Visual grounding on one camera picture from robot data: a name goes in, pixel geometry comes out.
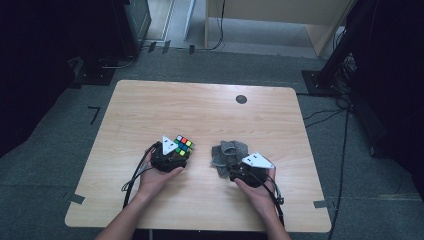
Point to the dark curtain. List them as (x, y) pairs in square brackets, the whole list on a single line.
[(396, 83), (30, 66)]

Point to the light wooden desk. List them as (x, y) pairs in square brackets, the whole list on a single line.
[(283, 10)]

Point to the black flat stand base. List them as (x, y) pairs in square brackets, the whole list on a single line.
[(95, 75)]

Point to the black metal stand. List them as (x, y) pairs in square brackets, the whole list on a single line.
[(336, 56)]

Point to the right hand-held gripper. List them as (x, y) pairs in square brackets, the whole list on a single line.
[(256, 161)]

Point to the multicoloured puzzle cube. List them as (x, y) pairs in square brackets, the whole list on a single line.
[(184, 145)]

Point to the grey knitted cloth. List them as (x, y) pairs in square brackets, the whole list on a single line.
[(226, 155)]

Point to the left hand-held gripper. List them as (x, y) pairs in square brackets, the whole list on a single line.
[(168, 161)]

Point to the person's right hand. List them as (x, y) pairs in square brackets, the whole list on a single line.
[(263, 196)]

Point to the black cabinet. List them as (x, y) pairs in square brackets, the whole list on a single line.
[(131, 26)]

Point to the person's left hand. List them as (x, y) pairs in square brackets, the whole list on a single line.
[(151, 181)]

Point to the dark tape strip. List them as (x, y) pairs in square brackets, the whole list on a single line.
[(166, 46), (191, 49), (151, 46)]

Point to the dark round table cap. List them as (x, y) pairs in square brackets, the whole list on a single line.
[(241, 99)]

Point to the grey tape piece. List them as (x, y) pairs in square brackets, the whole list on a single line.
[(76, 198), (320, 204)]

